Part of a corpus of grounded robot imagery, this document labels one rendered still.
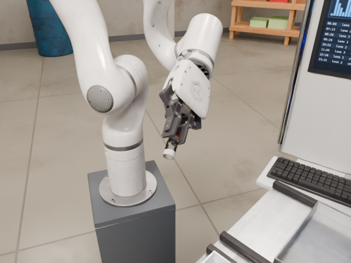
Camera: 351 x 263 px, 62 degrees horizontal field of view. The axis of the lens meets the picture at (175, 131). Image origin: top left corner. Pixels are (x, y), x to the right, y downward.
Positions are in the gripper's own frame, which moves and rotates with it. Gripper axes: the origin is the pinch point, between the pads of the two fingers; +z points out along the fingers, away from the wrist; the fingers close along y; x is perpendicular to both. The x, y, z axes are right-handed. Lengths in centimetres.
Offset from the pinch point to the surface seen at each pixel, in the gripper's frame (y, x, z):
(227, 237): 33.8, 7.5, 9.1
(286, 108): 51, 2, -44
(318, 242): 50, -9, 4
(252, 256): 35.8, 1.2, 12.8
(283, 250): 40.9, -4.2, 9.5
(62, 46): 55, 422, -319
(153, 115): 129, 191, -150
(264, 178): 61, 13, -21
